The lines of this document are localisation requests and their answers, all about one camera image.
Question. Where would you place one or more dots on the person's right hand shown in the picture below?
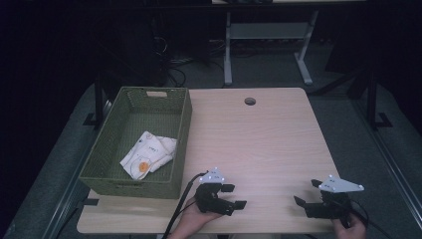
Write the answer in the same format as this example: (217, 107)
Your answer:
(351, 230)

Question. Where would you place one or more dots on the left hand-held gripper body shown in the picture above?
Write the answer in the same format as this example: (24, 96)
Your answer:
(209, 195)

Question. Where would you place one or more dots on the white metal desk frame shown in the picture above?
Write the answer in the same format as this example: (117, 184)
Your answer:
(267, 31)

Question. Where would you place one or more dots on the person's left hand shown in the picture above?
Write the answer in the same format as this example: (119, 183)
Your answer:
(190, 222)

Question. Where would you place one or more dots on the white printed cloth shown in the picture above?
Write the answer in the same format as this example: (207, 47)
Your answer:
(149, 154)

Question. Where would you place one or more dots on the black metal stand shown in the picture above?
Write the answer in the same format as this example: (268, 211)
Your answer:
(98, 99)
(372, 99)

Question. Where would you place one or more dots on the black tape patch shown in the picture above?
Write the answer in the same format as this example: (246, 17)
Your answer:
(90, 201)

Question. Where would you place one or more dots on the green woven basket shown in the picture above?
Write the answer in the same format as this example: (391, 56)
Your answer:
(109, 186)

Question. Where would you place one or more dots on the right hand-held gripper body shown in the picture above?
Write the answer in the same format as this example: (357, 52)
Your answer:
(331, 202)

